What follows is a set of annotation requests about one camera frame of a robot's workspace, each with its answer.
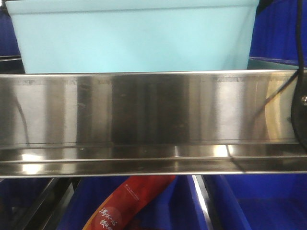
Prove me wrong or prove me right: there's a dark blue bin lower right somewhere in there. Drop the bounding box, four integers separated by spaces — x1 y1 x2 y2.
203 174 307 230

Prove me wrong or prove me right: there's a black cable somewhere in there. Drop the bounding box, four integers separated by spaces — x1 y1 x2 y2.
289 0 307 154

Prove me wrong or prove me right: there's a dark blue bin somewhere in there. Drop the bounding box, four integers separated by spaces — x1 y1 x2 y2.
249 0 298 66
56 176 207 230
0 10 20 56
203 174 307 230

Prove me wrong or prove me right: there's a light blue plastic bin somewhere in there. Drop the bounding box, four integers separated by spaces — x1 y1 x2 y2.
6 0 259 73

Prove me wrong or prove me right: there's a red snack bag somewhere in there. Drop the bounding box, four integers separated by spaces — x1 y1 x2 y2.
83 175 176 230

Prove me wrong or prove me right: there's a stainless steel shelf rail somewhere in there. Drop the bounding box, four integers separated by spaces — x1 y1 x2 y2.
0 70 307 178

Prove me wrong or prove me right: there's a dark blue bin lower centre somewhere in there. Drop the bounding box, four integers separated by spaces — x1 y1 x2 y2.
56 176 207 230

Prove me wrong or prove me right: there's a dark blue bin left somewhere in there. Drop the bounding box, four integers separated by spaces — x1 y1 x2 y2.
0 10 20 56

